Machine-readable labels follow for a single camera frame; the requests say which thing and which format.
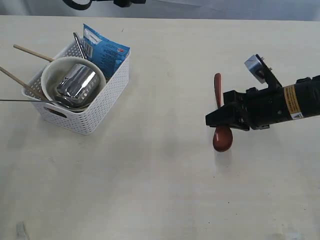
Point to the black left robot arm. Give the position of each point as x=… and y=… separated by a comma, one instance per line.
x=87, y=3

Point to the red-brown wooden spoon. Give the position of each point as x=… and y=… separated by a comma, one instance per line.
x=223, y=136

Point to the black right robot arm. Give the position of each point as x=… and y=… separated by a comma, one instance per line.
x=302, y=98

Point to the white perforated plastic basket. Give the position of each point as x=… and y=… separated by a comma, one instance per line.
x=84, y=122

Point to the blue snack packet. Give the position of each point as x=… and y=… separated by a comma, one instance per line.
x=106, y=54

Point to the white curtain backdrop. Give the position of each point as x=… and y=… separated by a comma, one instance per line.
x=283, y=10

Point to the white ceramic bowl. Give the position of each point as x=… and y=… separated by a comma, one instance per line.
x=57, y=69

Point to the wooden chopstick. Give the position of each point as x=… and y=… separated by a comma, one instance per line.
x=31, y=52
x=27, y=87

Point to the upper wooden chopstick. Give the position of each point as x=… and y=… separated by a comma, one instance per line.
x=31, y=52

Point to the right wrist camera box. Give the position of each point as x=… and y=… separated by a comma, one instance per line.
x=255, y=67

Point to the shiny steel cup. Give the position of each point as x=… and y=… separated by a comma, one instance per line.
x=77, y=86

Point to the steel spoon long handle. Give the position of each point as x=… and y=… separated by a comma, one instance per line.
x=36, y=101

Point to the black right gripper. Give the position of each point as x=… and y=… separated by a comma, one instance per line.
x=255, y=109

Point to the lower wooden chopstick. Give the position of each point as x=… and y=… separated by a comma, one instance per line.
x=27, y=87

